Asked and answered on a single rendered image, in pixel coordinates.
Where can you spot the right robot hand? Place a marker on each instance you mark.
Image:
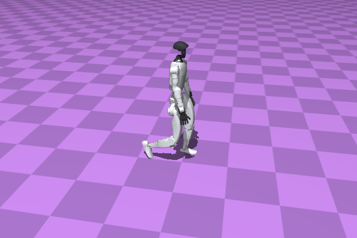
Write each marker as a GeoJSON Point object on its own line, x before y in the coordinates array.
{"type": "Point", "coordinates": [183, 117]}

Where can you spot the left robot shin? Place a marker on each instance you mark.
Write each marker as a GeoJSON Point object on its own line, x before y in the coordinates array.
{"type": "Point", "coordinates": [187, 134]}

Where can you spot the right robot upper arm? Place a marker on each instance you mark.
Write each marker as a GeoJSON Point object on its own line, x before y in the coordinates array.
{"type": "Point", "coordinates": [174, 71]}

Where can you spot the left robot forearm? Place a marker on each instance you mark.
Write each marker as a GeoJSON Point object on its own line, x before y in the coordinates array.
{"type": "Point", "coordinates": [187, 87]}

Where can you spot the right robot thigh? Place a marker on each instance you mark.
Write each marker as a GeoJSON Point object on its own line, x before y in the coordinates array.
{"type": "Point", "coordinates": [173, 110]}

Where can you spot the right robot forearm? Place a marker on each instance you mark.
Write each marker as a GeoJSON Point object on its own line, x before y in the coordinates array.
{"type": "Point", "coordinates": [178, 98]}

